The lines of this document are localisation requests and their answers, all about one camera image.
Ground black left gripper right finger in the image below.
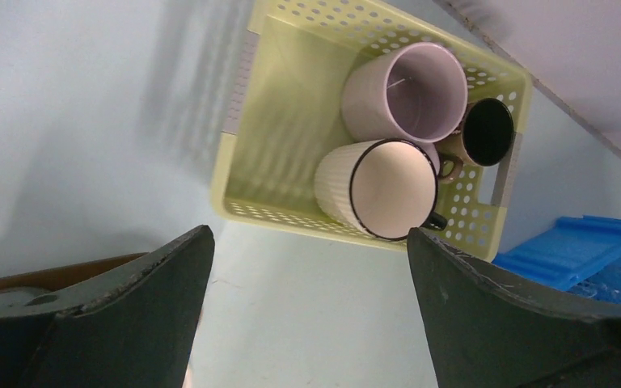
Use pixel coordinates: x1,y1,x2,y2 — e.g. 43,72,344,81
407,228,621,387

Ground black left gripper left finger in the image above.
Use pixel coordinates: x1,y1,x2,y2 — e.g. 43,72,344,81
0,226,215,387

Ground white ribbed mug black rim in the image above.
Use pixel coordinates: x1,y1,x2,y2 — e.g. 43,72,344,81
314,138,448,242

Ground pink mug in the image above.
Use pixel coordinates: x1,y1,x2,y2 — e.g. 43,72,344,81
340,43,468,143

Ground dark grey mug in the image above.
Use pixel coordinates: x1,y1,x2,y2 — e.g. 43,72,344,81
0,287,50,308

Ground brown wooden oval tray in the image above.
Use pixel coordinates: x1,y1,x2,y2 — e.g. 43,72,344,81
0,252,146,292

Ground blue plastic divided bin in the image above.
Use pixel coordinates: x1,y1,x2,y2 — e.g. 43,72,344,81
493,216,621,305

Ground brown mug black inside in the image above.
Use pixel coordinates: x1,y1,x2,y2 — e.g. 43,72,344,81
435,98,515,183

